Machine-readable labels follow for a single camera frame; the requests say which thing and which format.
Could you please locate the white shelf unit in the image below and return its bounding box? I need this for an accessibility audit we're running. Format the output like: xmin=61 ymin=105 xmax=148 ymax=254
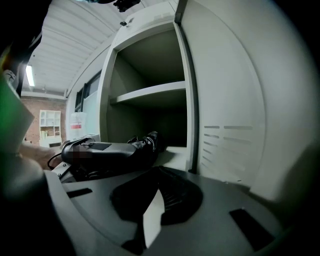
xmin=38 ymin=109 xmax=62 ymax=148

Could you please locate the grey metal locker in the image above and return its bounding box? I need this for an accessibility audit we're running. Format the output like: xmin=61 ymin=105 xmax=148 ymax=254
xmin=96 ymin=0 xmax=319 ymax=204

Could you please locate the dark framed window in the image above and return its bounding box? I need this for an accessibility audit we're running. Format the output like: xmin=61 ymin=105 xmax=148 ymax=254
xmin=74 ymin=70 xmax=103 ymax=113

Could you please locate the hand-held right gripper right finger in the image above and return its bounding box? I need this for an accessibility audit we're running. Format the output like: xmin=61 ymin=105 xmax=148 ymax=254
xmin=157 ymin=165 xmax=204 ymax=226

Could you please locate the white sign with red label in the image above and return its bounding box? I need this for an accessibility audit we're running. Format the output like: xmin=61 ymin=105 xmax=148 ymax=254
xmin=69 ymin=112 xmax=87 ymax=141

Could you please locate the black camera device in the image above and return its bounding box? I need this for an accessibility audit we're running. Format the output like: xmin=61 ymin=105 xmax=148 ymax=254
xmin=113 ymin=0 xmax=141 ymax=13

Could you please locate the black umbrella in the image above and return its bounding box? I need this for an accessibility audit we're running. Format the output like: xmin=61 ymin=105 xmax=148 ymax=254
xmin=46 ymin=131 xmax=166 ymax=177

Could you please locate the person's left forearm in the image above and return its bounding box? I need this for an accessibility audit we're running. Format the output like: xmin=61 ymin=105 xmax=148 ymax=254
xmin=19 ymin=143 xmax=63 ymax=171

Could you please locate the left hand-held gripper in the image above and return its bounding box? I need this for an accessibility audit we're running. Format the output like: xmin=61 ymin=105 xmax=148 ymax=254
xmin=0 ymin=70 xmax=77 ymax=201

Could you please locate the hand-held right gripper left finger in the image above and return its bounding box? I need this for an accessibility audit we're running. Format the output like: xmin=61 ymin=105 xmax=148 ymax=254
xmin=109 ymin=166 xmax=161 ymax=224

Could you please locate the ceiling strip light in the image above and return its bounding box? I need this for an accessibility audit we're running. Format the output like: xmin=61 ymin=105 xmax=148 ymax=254
xmin=25 ymin=64 xmax=35 ymax=87

